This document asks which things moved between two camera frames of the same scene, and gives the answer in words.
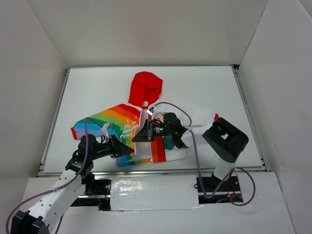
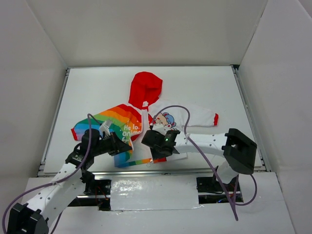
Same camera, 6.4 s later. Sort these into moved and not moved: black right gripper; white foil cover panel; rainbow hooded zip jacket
Moved: black right gripper
Not moved: rainbow hooded zip jacket; white foil cover panel
